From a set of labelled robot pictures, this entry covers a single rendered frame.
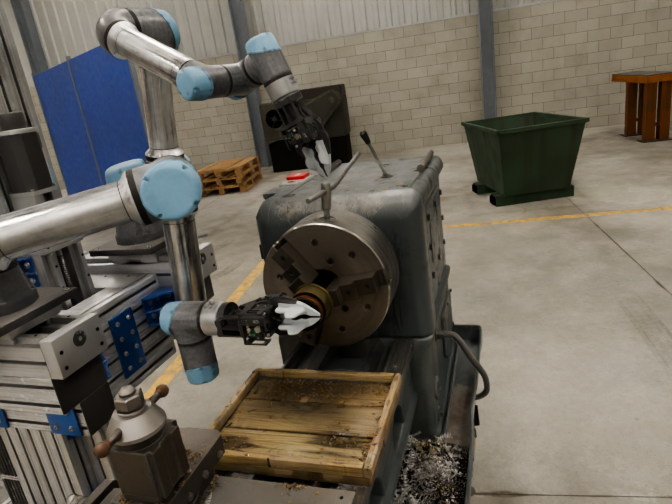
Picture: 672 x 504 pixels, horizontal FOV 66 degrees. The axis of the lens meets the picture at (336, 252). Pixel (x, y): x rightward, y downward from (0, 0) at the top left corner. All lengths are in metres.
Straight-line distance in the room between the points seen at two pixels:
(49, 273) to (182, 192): 0.58
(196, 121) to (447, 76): 5.52
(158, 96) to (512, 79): 10.03
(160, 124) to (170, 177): 0.62
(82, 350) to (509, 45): 10.61
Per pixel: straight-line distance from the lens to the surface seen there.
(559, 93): 11.50
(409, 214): 1.28
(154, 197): 1.06
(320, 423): 1.10
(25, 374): 1.31
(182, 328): 1.18
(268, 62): 1.29
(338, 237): 1.16
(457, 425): 1.63
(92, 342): 1.28
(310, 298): 1.09
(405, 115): 11.25
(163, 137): 1.68
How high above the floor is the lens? 1.53
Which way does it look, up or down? 18 degrees down
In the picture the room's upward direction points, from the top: 8 degrees counter-clockwise
